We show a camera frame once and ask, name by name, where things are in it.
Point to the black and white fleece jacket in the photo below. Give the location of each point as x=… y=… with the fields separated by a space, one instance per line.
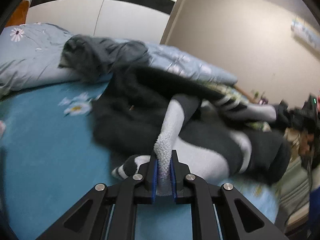
x=145 y=110

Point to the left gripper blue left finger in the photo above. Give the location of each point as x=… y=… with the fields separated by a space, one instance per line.
x=108 y=212

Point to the wooden headboard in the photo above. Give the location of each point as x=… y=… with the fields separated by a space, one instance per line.
x=19 y=16

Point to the operator right hand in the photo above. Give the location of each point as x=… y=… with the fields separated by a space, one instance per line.
x=306 y=149

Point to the white black sliding wardrobe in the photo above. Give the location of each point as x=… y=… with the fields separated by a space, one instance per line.
x=143 y=20

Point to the light green sheet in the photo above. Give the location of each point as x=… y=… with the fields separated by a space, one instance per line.
x=292 y=191

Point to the blue floral duvet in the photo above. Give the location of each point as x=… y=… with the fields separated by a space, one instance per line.
x=30 y=56

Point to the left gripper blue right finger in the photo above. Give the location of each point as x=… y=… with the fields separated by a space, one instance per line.
x=218 y=212

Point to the dark grey garment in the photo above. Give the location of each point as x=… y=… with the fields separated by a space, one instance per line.
x=94 y=57

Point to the wall picture poster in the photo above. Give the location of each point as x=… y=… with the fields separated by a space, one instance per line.
x=305 y=32

